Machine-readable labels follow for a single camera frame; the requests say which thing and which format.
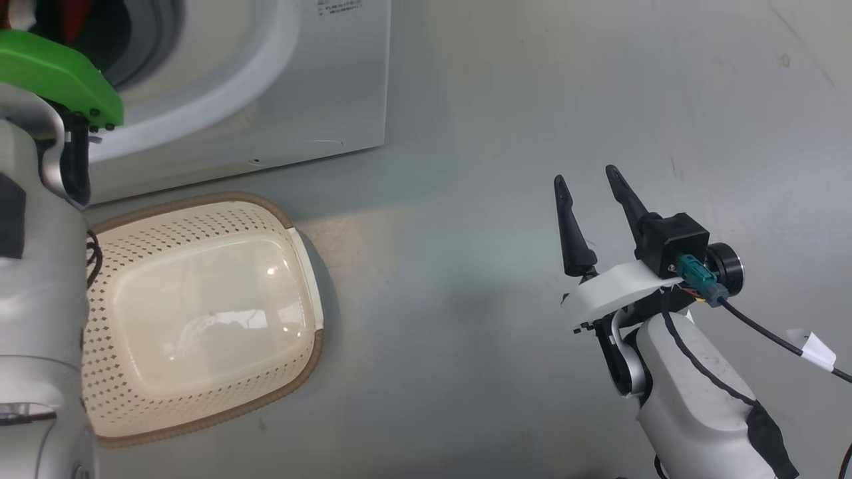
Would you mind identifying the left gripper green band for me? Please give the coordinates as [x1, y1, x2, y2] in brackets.
[0, 29, 126, 204]

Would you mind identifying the white washing machine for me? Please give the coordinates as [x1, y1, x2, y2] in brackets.
[0, 0, 392, 204]

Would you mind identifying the right camera cable teal plug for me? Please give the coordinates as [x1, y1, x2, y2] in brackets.
[676, 253, 852, 384]

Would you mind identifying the cream perforated laundry basket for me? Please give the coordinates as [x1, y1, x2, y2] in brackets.
[81, 192, 327, 448]

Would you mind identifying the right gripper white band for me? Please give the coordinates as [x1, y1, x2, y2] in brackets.
[554, 164, 746, 395]

